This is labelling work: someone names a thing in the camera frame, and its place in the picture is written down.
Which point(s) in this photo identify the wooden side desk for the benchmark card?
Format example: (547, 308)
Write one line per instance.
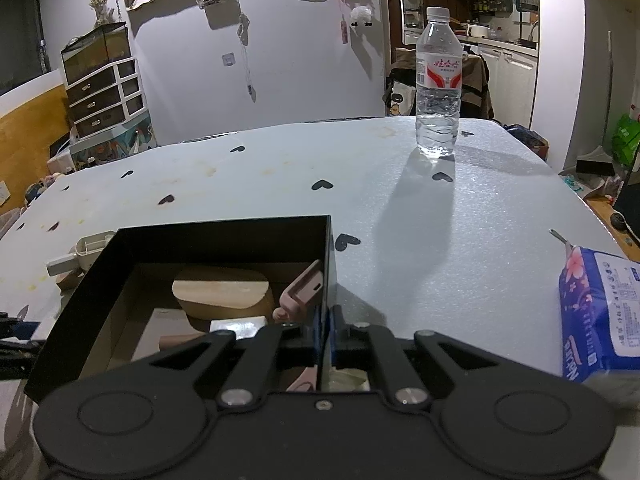
(605, 210)

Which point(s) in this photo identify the pile of plush toys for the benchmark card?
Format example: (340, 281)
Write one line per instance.
(42, 187)

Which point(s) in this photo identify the teal printed cabinet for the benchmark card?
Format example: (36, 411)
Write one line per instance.
(115, 142)

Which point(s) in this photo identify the blue tissue pack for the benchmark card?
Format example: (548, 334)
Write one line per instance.
(600, 310)

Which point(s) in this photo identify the pink eyelash curler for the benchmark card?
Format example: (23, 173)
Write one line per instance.
(300, 290)

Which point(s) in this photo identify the white rice cooker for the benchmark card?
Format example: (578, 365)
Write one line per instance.
(478, 30)

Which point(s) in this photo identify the white wall socket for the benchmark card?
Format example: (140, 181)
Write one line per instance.
(4, 192)

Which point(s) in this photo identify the small black round object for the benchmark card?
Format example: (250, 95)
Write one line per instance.
(618, 221)

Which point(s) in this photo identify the pink hanging ribbons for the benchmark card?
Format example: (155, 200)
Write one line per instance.
(341, 5)

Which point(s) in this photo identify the green shopping bag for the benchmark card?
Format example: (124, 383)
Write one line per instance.
(627, 135)

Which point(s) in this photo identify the glass fish tank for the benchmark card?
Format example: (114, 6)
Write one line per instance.
(95, 55)

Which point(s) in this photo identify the white drawer cabinet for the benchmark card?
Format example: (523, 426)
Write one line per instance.
(102, 97)

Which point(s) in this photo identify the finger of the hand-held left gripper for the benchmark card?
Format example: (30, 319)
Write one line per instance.
(20, 350)
(17, 328)

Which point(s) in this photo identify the dried flower bouquet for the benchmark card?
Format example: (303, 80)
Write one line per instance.
(101, 2)

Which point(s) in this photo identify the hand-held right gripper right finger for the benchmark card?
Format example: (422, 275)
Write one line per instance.
(336, 336)

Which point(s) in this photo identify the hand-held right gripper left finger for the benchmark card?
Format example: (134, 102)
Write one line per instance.
(316, 335)

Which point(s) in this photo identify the small metal tool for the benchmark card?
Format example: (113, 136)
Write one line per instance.
(560, 239)

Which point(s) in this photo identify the chair with brown jacket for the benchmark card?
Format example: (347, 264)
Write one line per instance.
(477, 85)

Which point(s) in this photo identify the small wall hook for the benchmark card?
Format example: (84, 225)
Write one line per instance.
(228, 59)

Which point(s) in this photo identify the white lower kitchen cabinets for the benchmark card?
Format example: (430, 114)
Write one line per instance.
(510, 80)

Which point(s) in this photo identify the black cardboard box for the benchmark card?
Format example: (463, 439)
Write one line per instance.
(200, 240)

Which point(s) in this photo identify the white heart-print table cover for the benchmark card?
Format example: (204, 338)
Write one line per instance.
(450, 235)

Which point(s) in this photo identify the wall mirror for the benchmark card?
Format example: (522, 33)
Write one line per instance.
(409, 10)

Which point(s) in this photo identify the white box appliance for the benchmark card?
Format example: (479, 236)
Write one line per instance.
(61, 157)

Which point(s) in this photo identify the clear plastic water bottle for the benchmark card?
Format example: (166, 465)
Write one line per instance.
(437, 85)

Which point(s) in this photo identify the oval wooden box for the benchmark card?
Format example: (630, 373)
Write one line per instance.
(220, 290)

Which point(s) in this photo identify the dark floor bag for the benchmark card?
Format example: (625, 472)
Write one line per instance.
(530, 140)

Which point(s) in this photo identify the white sheep plush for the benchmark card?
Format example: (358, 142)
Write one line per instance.
(361, 16)

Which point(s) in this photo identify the beige plastic scoop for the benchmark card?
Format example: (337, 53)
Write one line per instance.
(85, 252)

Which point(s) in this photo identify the dark window curtain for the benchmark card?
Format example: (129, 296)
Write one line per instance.
(20, 25)

